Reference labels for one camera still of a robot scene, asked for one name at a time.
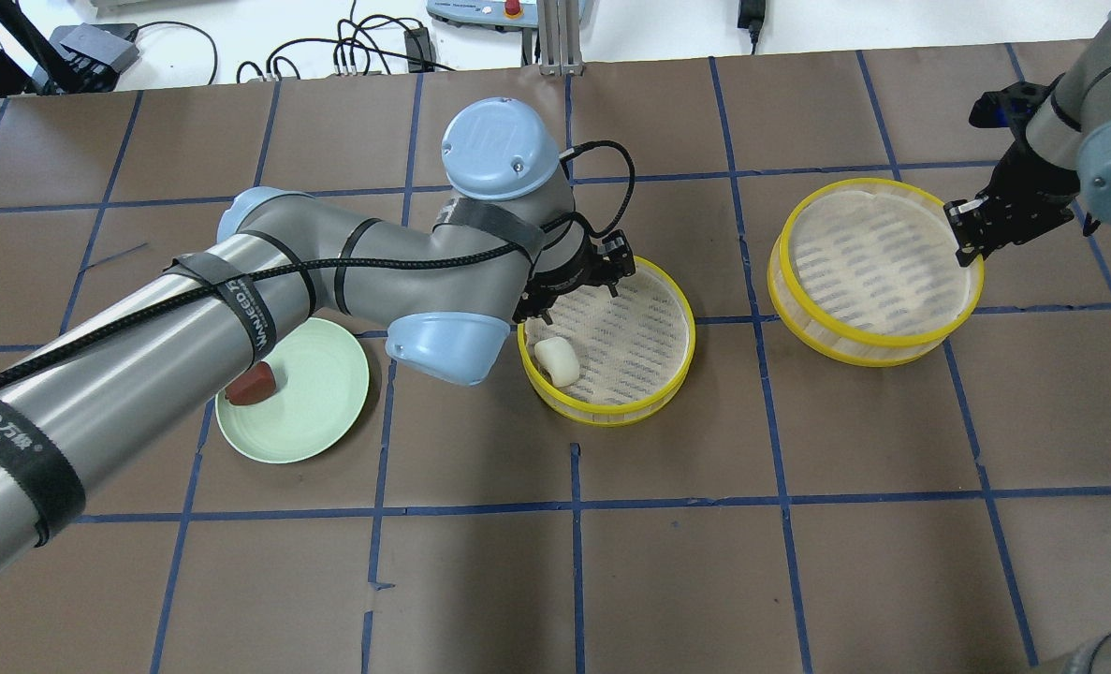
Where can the yellow steamer basket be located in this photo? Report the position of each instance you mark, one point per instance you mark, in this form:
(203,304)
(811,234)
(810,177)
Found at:
(865,272)
(635,351)

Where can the white steamed bun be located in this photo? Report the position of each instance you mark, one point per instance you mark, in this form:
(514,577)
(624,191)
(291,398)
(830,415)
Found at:
(557,358)

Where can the red-brown bun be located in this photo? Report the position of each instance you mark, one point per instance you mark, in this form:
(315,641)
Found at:
(252,387)

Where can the light green plate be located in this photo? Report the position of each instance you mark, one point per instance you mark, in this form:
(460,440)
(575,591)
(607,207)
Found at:
(321,381)

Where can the aluminium frame post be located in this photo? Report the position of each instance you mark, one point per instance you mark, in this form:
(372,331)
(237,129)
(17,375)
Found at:
(559,37)

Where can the black camera stand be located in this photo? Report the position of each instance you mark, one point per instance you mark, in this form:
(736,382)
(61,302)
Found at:
(80,59)

